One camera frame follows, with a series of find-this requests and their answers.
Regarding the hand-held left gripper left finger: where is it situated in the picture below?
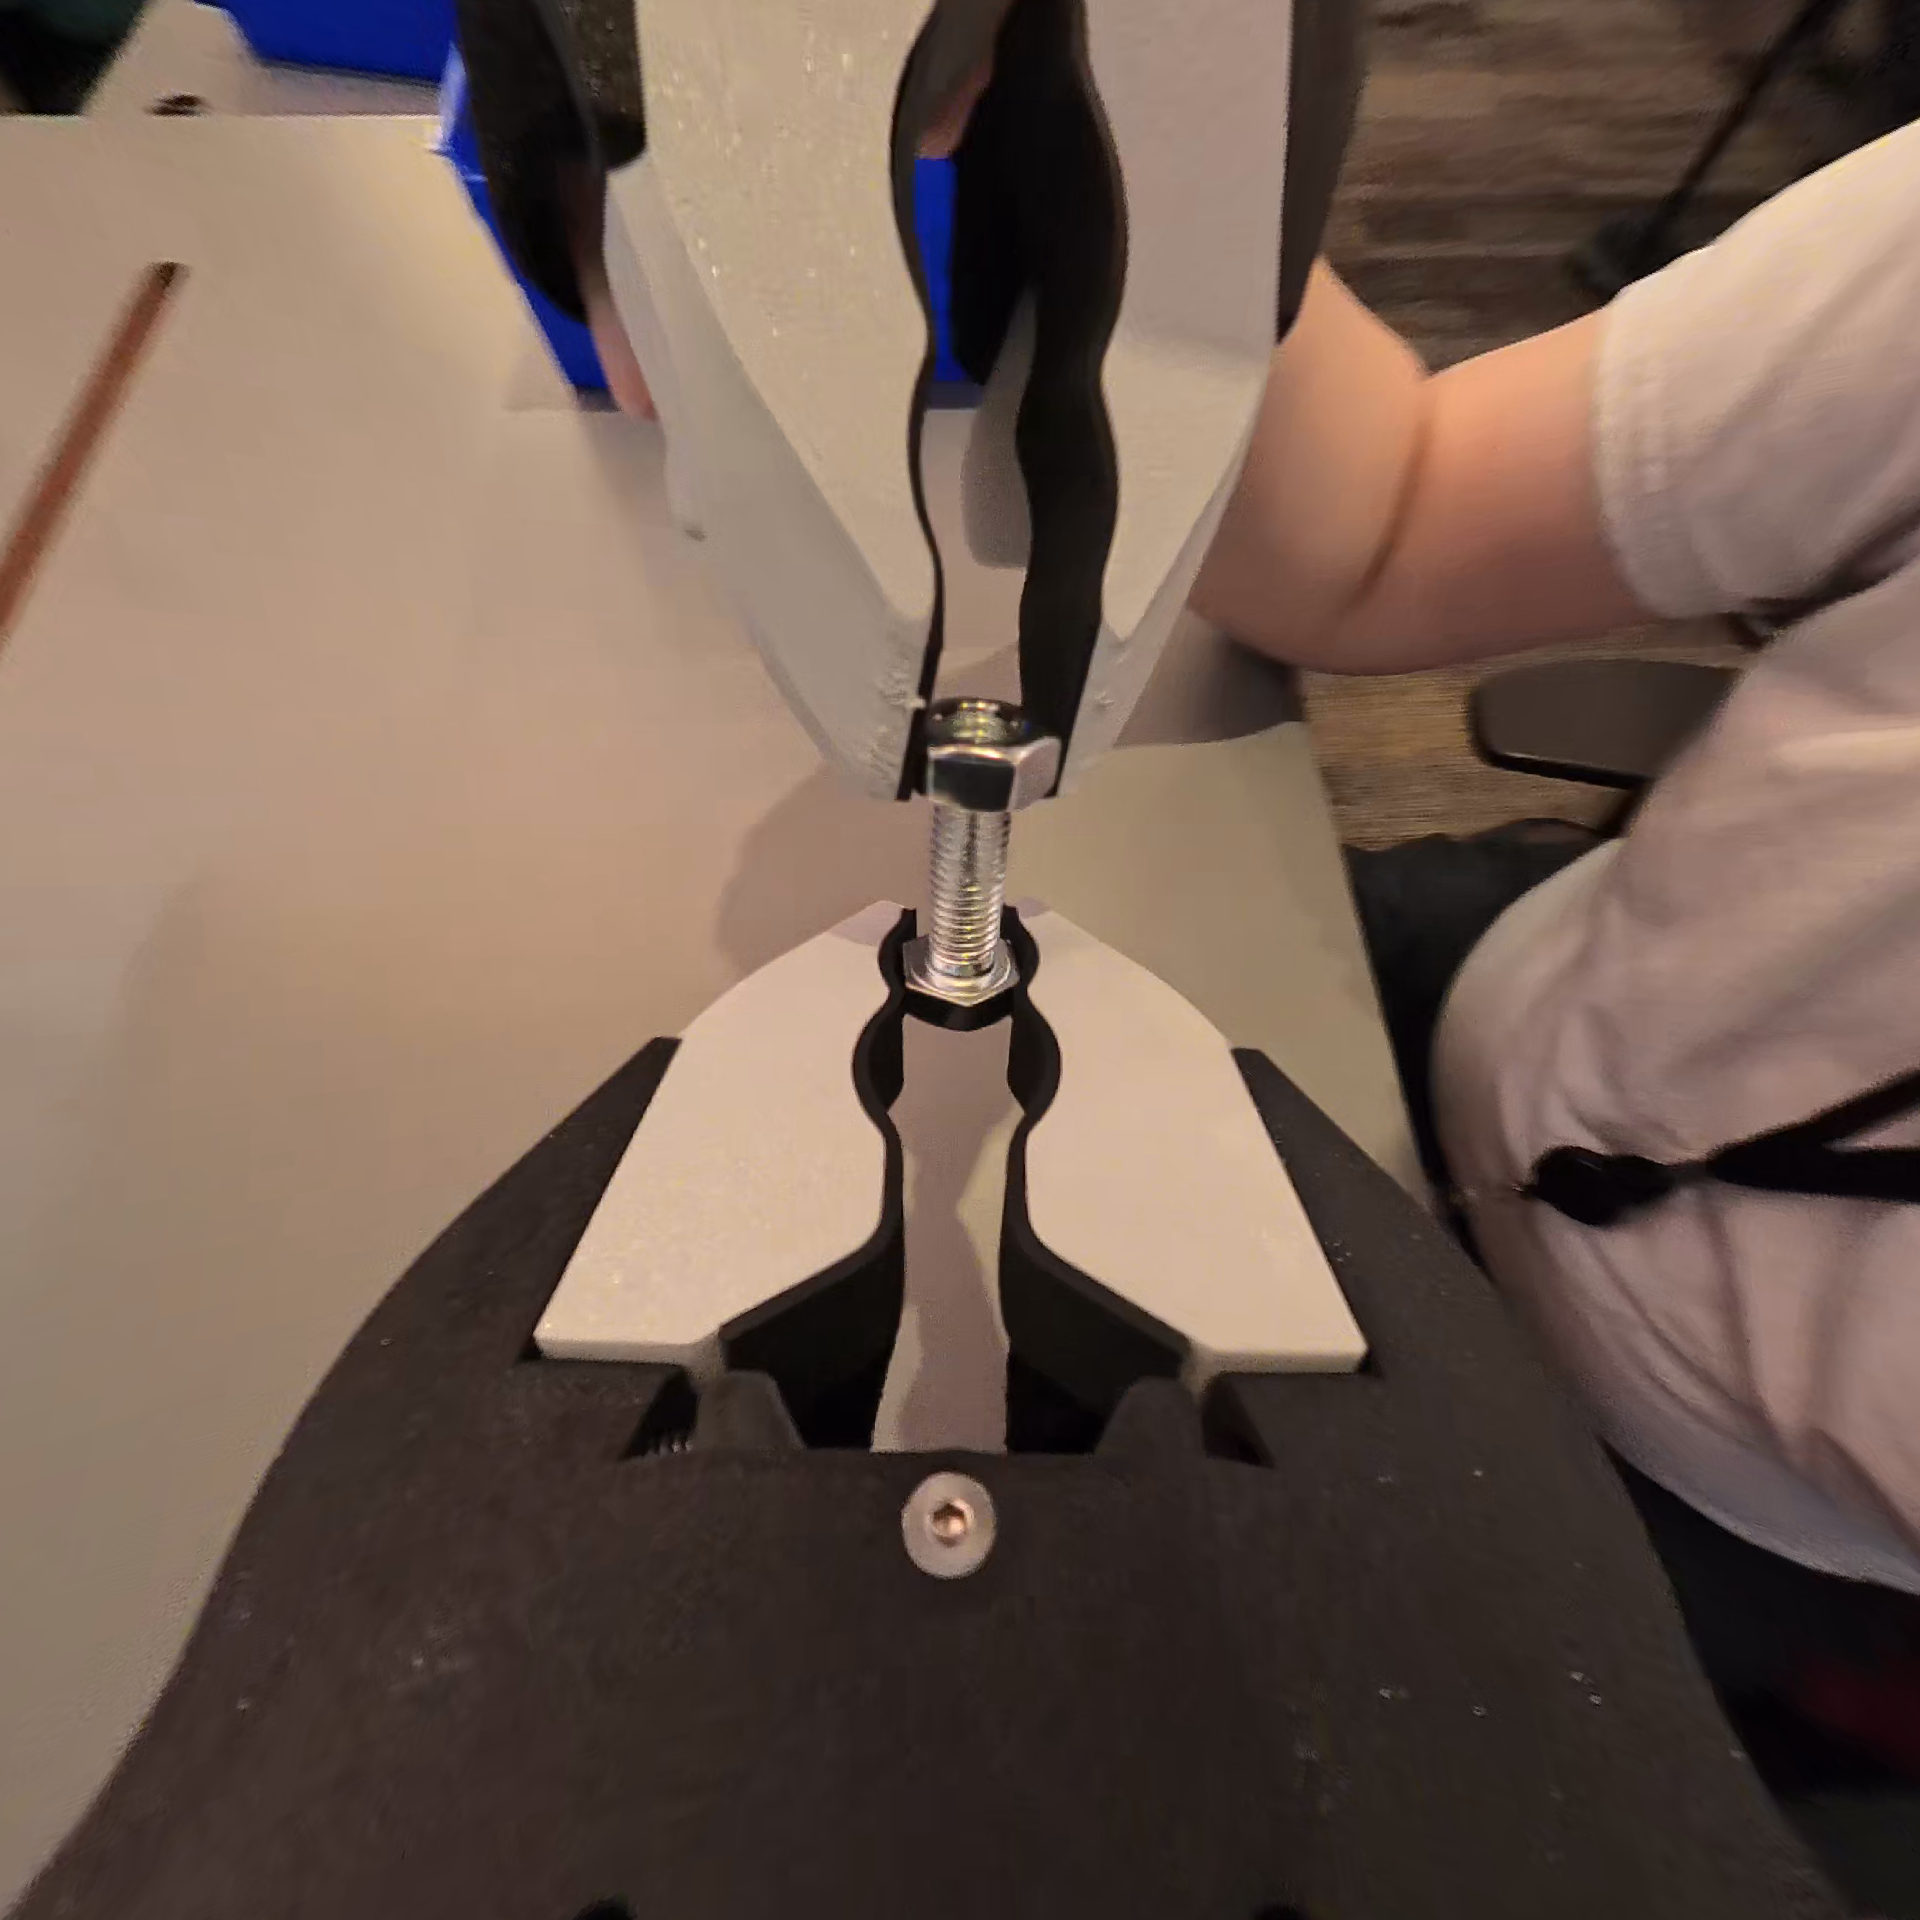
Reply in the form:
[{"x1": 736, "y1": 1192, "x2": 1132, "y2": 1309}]
[{"x1": 535, "y1": 917, "x2": 913, "y2": 1449}]

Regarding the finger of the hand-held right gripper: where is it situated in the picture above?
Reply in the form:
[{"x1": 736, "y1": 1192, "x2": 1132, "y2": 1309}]
[
  {"x1": 600, "y1": 0, "x2": 962, "y2": 806},
  {"x1": 1015, "y1": 0, "x2": 1308, "y2": 769}
]

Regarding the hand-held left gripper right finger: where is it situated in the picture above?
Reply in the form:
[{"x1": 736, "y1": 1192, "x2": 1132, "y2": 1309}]
[{"x1": 1000, "y1": 917, "x2": 1374, "y2": 1449}]

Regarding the silver hex bolt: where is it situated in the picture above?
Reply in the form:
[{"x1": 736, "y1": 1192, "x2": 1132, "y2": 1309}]
[{"x1": 893, "y1": 797, "x2": 1044, "y2": 1022}]

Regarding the silver hex nut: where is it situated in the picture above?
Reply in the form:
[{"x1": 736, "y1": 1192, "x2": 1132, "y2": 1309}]
[{"x1": 910, "y1": 696, "x2": 1058, "y2": 812}]

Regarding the person's right hand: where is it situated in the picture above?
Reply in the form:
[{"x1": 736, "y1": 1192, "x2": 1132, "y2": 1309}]
[{"x1": 586, "y1": 240, "x2": 669, "y2": 422}]

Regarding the black desk chair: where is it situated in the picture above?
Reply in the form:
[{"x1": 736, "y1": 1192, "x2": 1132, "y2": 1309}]
[{"x1": 1471, "y1": 654, "x2": 1743, "y2": 789}]

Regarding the black shoulder strap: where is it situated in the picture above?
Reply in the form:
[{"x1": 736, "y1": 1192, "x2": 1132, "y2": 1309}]
[{"x1": 1516, "y1": 1066, "x2": 1920, "y2": 1233}]

